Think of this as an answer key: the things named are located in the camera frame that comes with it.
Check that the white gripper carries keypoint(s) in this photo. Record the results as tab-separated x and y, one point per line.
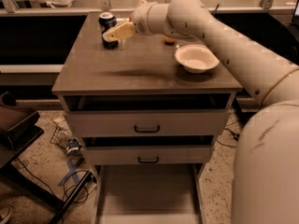
142	20

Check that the blue pepsi can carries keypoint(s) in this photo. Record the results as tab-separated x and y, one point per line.
106	21

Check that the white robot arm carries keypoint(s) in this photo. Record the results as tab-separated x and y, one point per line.
266	170

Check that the grey drawer cabinet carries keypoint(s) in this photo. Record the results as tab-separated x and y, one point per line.
141	65

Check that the top grey drawer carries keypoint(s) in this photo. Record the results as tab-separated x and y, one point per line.
163	115

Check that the grey drawer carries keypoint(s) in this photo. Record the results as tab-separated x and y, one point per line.
163	115
148	150

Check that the middle grey drawer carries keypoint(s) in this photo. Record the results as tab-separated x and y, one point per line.
148	150

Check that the open bottom drawer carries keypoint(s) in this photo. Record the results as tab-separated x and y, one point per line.
148	194

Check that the orange fruit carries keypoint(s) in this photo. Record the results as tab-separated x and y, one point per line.
169	40

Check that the white paper bowl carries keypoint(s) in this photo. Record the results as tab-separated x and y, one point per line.
196	59

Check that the dark side table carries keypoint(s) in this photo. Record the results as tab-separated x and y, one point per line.
18	131

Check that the blue tape cross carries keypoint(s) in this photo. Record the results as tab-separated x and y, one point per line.
72	165

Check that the small wire basket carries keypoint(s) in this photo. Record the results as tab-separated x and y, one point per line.
60	137

